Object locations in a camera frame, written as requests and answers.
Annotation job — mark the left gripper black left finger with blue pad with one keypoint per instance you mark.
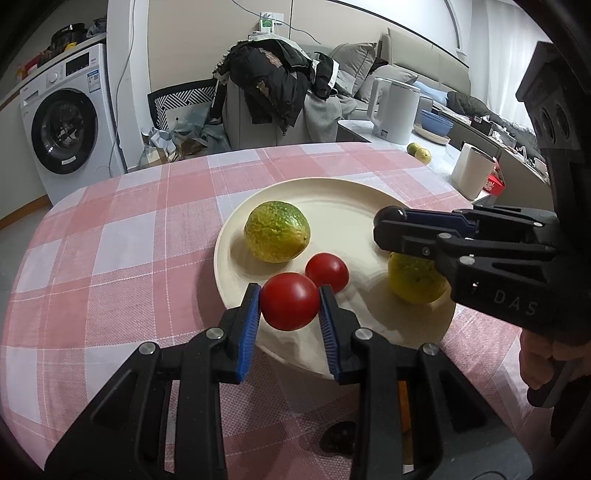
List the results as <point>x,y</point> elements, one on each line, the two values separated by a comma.
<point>159,415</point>

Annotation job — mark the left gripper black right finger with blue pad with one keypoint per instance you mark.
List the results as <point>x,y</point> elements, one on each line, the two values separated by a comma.
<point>456,434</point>

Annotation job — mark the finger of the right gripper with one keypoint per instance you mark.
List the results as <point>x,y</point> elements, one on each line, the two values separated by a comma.
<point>429,242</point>
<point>464,219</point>

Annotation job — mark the yellow-green citrus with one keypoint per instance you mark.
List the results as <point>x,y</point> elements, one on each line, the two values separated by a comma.
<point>276,232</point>
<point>415,280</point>

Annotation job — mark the orange mandarin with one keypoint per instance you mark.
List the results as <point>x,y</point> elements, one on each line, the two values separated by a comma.
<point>406,427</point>

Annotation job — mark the dark plum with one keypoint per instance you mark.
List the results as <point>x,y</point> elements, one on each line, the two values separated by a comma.
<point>339,439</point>

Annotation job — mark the red tomato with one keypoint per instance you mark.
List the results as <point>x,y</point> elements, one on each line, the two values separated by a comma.
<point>327,269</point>
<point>289,301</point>

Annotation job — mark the right hand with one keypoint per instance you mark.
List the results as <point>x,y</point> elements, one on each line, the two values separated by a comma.
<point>536,351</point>

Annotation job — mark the red small box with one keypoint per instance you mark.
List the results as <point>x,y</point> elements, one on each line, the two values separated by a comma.
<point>495,184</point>

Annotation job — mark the white cup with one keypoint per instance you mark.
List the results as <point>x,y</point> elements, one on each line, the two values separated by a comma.
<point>472,171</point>

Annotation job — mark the green fruit on side table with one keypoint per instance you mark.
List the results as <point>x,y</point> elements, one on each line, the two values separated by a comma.
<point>420,153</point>

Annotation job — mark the blue bowl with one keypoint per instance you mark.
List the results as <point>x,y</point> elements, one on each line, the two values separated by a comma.
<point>435,123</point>

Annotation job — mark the cream round plate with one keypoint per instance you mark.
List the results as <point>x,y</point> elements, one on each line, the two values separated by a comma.
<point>341,252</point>

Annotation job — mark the white electric kettle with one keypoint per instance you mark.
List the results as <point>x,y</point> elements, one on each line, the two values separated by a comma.
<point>392,110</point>

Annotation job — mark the grey sofa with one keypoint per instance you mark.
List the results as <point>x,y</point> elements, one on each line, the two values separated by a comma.
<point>406,57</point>

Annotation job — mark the pink checkered tablecloth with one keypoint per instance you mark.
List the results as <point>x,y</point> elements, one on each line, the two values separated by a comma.
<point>130,259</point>

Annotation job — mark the grey pillow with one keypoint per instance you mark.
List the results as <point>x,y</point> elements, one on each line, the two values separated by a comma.
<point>356,60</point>

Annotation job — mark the pile of dark clothes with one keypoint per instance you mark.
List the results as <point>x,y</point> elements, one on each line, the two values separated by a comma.
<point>276,76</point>

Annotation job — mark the black mesh chair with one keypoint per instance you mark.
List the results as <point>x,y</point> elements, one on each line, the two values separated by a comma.
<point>163,101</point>

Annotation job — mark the white washing machine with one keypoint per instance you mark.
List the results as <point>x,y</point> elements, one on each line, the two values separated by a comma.
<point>69,124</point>

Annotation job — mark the black pot on washer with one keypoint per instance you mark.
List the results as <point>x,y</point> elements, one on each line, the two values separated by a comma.
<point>75,32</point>

